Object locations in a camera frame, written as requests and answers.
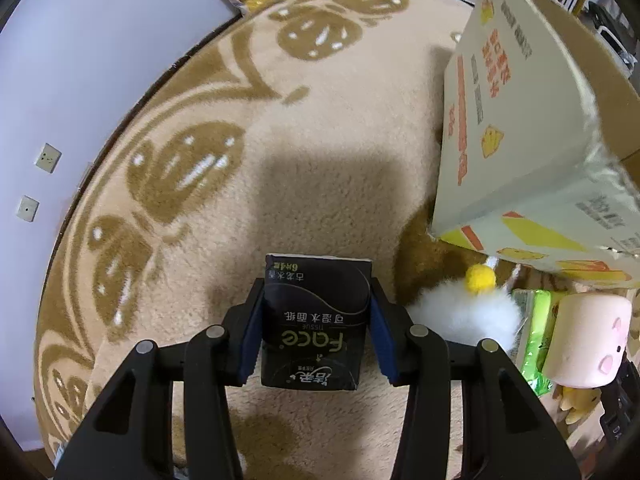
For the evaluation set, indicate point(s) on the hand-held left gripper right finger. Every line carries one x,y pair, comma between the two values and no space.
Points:
382,340

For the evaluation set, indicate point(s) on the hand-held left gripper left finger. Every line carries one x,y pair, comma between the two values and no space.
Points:
250,340

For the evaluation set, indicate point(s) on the black tissue pack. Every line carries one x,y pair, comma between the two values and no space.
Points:
310,320

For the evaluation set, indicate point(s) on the pink pig plush toy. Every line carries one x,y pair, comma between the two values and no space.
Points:
585,340

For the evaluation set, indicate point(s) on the white fluffy plush toy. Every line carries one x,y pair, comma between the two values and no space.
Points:
465,315

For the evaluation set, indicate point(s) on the green snack packet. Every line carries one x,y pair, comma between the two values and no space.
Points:
537,340

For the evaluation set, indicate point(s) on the printed cardboard box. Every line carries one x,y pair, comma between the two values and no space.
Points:
500,135

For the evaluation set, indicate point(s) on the yellow plush toy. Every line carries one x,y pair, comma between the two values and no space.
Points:
575,402

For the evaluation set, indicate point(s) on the beige brown patterned blanket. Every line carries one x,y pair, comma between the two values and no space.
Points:
300,160

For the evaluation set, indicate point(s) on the white wall socket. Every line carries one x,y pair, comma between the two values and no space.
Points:
47,158
27,208

